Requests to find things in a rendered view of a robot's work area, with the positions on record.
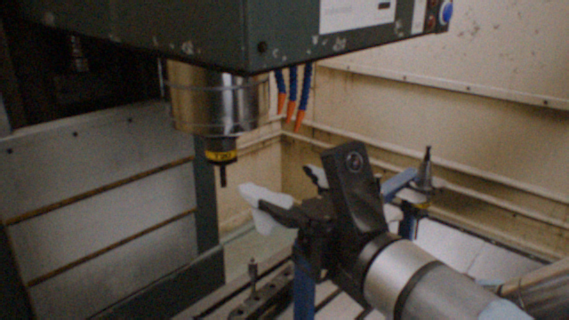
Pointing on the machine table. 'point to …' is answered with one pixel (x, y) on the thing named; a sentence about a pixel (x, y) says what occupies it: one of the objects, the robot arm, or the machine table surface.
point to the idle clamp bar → (266, 295)
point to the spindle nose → (213, 100)
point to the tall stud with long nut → (252, 273)
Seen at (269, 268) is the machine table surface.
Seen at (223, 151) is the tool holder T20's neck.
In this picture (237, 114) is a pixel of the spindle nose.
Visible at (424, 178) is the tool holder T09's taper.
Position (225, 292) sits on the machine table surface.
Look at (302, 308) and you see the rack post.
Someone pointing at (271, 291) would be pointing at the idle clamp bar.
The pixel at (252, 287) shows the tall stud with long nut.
